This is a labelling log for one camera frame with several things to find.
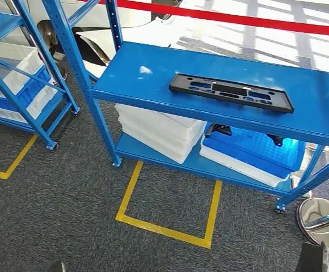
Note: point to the red barrier belt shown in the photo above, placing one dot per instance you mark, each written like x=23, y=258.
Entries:
x=238, y=18

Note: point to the blue plastic crate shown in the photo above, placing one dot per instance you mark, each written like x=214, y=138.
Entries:
x=252, y=150
x=34, y=90

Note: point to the black plastic frame part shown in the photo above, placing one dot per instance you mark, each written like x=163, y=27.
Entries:
x=277, y=103

